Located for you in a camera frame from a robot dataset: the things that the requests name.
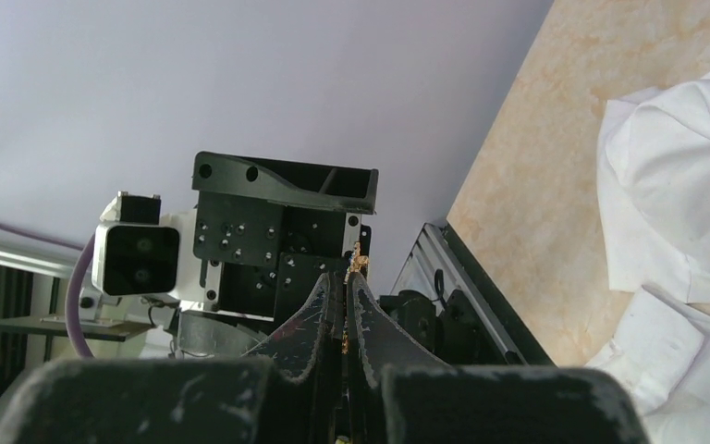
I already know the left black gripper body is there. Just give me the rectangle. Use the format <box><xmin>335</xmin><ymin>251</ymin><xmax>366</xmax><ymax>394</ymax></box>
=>
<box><xmin>193</xmin><ymin>191</ymin><xmax>372</xmax><ymax>322</ymax></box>

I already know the white garment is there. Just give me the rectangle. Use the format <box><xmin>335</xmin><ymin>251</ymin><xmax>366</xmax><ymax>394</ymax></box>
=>
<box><xmin>589</xmin><ymin>72</ymin><xmax>710</xmax><ymax>443</ymax></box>

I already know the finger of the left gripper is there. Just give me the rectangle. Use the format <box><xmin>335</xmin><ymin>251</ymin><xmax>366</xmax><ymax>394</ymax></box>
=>
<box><xmin>191</xmin><ymin>152</ymin><xmax>379</xmax><ymax>215</ymax></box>

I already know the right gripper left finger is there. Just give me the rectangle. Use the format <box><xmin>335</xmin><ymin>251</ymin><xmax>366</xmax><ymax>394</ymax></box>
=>
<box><xmin>0</xmin><ymin>273</ymin><xmax>342</xmax><ymax>443</ymax></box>

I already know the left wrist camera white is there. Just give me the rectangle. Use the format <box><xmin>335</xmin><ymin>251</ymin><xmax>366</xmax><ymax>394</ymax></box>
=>
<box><xmin>90</xmin><ymin>191</ymin><xmax>222</xmax><ymax>304</ymax></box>

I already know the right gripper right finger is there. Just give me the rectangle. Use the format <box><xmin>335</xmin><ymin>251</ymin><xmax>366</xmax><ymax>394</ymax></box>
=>
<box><xmin>346</xmin><ymin>272</ymin><xmax>649</xmax><ymax>443</ymax></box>

